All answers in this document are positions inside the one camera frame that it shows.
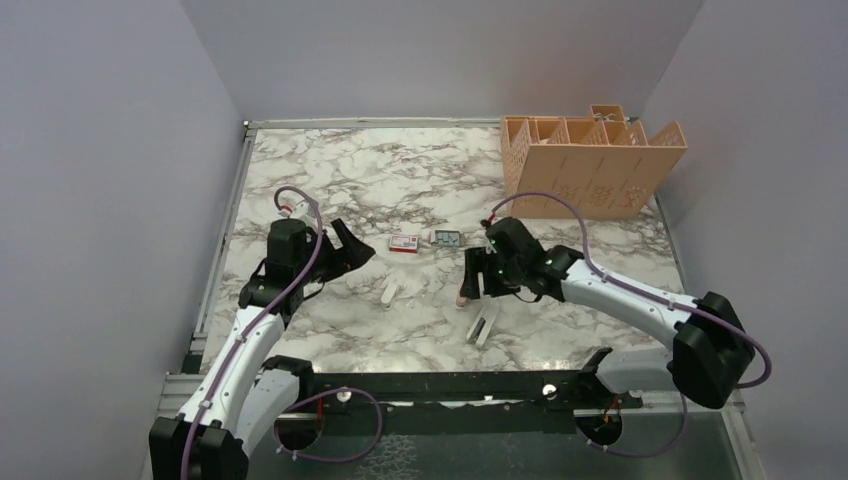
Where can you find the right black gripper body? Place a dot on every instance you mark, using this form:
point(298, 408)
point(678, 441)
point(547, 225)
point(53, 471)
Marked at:
point(505, 276)

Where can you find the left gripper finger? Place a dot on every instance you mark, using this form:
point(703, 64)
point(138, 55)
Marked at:
point(349, 243)
point(354, 256)

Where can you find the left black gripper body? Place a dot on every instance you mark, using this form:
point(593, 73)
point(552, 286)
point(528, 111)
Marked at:
point(327, 265)

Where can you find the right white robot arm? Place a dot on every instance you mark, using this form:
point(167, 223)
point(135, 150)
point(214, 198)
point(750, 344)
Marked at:
point(702, 351)

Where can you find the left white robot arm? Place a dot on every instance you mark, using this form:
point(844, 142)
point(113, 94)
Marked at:
point(215, 431)

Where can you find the grey teal staple box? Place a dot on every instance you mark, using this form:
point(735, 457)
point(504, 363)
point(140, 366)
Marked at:
point(445, 238)

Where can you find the red white staple box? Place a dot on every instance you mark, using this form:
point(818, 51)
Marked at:
point(404, 243)

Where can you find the orange desk organizer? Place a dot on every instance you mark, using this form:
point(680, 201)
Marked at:
point(602, 165)

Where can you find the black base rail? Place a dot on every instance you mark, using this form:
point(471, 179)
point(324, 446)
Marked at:
point(450, 403)

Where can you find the aluminium table frame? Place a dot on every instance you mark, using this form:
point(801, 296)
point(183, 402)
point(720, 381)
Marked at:
point(410, 181)

